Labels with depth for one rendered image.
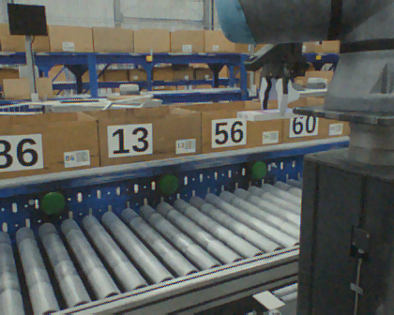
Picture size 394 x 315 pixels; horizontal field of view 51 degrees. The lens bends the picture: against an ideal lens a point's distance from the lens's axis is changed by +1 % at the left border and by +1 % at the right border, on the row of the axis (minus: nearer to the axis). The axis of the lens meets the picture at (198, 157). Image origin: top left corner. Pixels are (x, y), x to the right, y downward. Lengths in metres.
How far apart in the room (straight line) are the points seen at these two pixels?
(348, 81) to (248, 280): 0.59
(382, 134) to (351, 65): 0.11
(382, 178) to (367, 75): 0.15
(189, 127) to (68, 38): 4.57
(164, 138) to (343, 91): 0.94
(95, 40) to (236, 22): 5.45
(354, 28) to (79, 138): 0.97
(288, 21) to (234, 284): 0.64
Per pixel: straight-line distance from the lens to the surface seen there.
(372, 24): 0.65
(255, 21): 0.65
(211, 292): 1.01
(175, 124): 1.50
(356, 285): 0.70
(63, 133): 1.38
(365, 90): 0.63
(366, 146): 0.68
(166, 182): 1.44
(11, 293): 1.01
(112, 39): 6.13
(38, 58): 5.86
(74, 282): 1.00
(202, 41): 6.68
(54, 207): 1.35
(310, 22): 0.65
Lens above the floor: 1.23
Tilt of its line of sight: 13 degrees down
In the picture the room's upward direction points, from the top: 1 degrees counter-clockwise
